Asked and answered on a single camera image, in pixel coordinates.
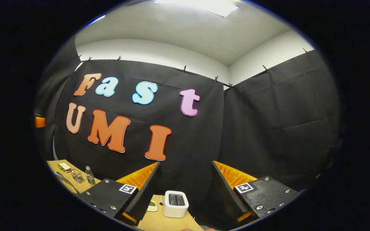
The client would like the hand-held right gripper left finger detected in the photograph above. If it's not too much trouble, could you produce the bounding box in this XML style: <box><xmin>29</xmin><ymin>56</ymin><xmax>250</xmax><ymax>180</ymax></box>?
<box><xmin>78</xmin><ymin>162</ymin><xmax>162</xmax><ymax>226</ymax></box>

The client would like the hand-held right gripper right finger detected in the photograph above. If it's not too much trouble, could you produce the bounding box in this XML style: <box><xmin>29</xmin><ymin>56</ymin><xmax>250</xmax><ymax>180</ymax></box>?
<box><xmin>211</xmin><ymin>160</ymin><xmax>302</xmax><ymax>227</ymax></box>

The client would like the steel pot with black handle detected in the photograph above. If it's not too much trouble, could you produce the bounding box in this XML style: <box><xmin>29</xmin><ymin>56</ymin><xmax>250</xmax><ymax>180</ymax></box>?
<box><xmin>53</xmin><ymin>171</ymin><xmax>78</xmax><ymax>194</ymax></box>

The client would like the white toaster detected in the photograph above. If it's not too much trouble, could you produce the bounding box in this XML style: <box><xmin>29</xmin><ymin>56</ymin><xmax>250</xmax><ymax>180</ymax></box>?
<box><xmin>162</xmin><ymin>190</ymin><xmax>189</xmax><ymax>218</ymax></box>

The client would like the clear plastic bottle green label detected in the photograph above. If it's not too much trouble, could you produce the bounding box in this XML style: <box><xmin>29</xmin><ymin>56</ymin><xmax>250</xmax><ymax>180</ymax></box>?
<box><xmin>85</xmin><ymin>166</ymin><xmax>95</xmax><ymax>185</ymax></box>

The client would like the heap of soybeans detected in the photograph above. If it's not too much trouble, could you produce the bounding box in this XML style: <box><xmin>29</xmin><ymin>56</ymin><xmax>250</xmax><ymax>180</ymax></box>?
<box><xmin>58</xmin><ymin>176</ymin><xmax>77</xmax><ymax>193</ymax></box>

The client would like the ceiling light panel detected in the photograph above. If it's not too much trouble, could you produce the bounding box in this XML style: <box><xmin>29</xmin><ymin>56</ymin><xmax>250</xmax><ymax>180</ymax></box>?
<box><xmin>154</xmin><ymin>0</ymin><xmax>239</xmax><ymax>18</ymax></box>
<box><xmin>87</xmin><ymin>14</ymin><xmax>106</xmax><ymax>26</ymax></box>

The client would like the row of cloth clips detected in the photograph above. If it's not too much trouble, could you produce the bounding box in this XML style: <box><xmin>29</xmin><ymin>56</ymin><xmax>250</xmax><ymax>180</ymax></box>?
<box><xmin>77</xmin><ymin>47</ymin><xmax>311</xmax><ymax>90</ymax></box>

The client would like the metal wire basket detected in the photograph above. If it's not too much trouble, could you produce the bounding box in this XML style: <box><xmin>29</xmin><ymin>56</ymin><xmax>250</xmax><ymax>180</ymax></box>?
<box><xmin>71</xmin><ymin>169</ymin><xmax>84</xmax><ymax>183</ymax></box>

